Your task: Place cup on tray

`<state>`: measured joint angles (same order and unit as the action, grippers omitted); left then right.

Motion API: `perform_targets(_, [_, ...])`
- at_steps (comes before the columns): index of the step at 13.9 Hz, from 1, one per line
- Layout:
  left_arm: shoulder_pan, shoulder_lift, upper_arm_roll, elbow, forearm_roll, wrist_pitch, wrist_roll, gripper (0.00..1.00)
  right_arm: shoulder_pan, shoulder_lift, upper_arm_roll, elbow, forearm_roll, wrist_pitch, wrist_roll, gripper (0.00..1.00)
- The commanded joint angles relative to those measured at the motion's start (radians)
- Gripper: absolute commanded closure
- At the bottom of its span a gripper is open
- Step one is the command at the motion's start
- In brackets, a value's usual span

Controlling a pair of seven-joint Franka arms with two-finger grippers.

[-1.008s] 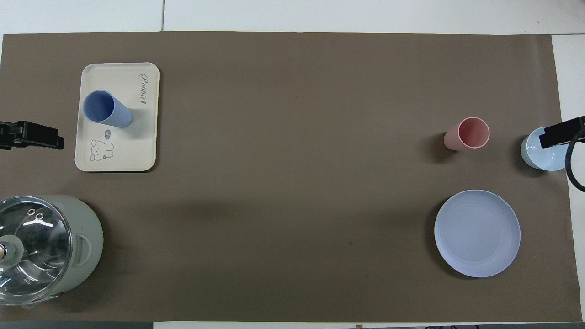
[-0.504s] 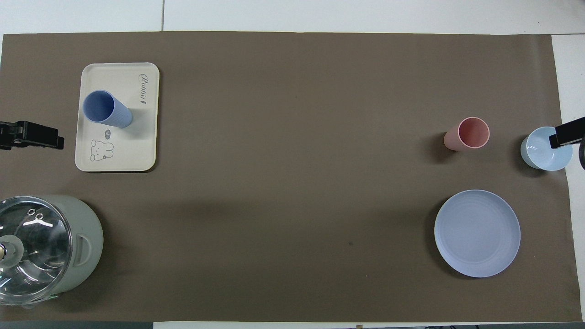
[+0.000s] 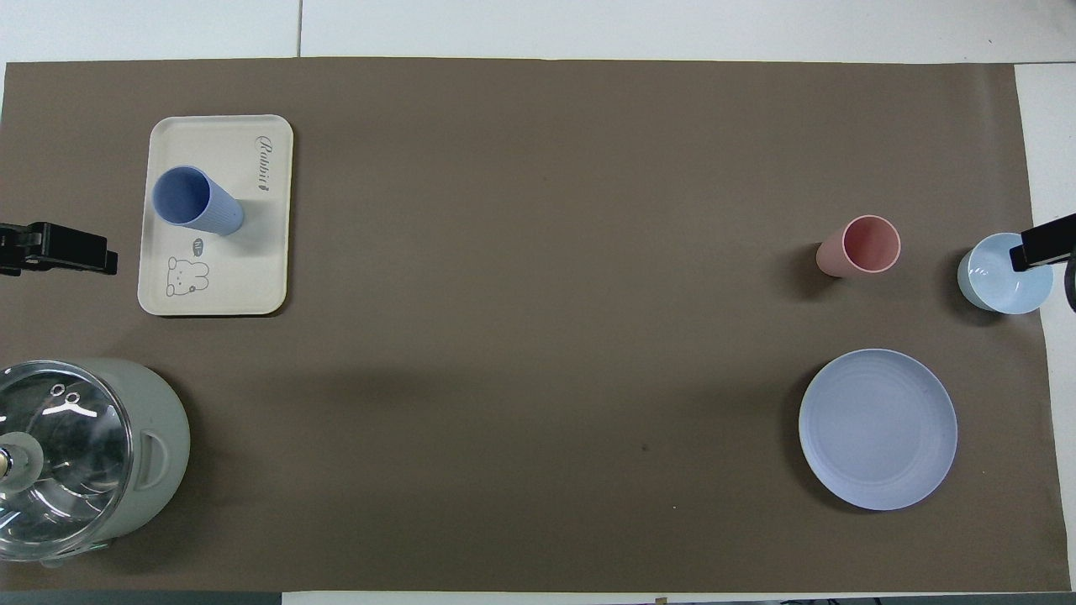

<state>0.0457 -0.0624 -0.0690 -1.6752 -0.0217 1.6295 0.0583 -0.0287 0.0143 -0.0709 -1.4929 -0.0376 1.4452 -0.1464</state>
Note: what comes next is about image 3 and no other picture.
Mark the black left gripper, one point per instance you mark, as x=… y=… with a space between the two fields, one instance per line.
x=21 y=248

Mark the blue ribbed plastic cup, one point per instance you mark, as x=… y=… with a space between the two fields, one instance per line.
x=189 y=197

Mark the pink plastic cup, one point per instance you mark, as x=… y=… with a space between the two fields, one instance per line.
x=866 y=248

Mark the cream rabbit print tray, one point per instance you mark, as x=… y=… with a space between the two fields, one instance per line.
x=252 y=277

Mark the light blue bowl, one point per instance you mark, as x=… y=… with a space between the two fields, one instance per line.
x=996 y=290

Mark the sage green electric pot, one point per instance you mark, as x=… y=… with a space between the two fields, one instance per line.
x=160 y=403

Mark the glass pot lid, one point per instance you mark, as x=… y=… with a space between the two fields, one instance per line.
x=76 y=454

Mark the lavender blue round plate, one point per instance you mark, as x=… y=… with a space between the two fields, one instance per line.
x=878 y=428

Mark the brown table mat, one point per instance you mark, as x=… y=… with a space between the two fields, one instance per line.
x=538 y=336

